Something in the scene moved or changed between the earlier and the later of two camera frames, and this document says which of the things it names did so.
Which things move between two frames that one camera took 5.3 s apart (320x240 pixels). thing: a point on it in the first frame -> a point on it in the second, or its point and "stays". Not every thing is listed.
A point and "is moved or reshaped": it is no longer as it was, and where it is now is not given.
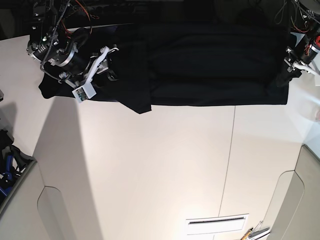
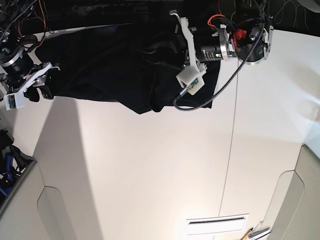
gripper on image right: (296, 66) -> (170, 52)
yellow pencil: (247, 233) stays
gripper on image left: (98, 64) -> (18, 74)
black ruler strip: (199, 222) stays
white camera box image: (84, 92) -> (14, 101)
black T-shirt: (184, 65) is moved or reshaped
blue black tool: (14, 164) stays
